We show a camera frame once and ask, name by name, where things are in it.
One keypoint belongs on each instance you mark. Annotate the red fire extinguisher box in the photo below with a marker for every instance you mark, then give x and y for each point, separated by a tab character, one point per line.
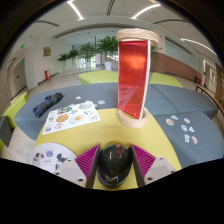
47	74

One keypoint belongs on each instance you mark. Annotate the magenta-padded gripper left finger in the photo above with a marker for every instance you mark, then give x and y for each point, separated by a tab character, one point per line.
85	161

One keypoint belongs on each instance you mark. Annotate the long grey upholstered bench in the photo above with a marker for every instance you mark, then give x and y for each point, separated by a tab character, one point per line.
26	116

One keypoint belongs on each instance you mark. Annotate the grey cube seat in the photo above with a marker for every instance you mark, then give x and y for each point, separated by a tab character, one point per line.
5	131

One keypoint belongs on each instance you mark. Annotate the group of small stickers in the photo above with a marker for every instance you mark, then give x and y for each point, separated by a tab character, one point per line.
170	122

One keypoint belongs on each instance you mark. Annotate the white sticker sheet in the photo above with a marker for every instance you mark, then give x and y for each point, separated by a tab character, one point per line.
71	118

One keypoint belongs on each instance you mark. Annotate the round white puppy mouse pad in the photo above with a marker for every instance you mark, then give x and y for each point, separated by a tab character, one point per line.
43	155

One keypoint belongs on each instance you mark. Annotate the group of ceiling strip lights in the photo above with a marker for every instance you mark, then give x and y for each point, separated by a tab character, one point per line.
75	10

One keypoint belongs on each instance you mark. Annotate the dark doorway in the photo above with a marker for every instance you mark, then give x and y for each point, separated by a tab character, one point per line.
19	77

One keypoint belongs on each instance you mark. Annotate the dark folded umbrella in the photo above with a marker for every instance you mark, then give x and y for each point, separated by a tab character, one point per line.
46	105

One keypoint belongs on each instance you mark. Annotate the brown wall plaque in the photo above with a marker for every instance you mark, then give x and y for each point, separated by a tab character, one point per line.
47	51

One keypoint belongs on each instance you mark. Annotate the group of potted plants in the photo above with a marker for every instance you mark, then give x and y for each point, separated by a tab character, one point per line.
106	45

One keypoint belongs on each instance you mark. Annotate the black computer mouse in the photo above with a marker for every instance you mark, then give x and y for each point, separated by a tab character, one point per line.
114	166

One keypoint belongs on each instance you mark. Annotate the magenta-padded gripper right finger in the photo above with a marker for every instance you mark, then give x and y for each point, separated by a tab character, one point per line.
145	161

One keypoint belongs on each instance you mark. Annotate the wooden bench black frame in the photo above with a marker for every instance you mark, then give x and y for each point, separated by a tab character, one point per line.
213	96

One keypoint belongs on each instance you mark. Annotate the lime green angled bench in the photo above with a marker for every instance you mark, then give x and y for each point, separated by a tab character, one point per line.
15	110

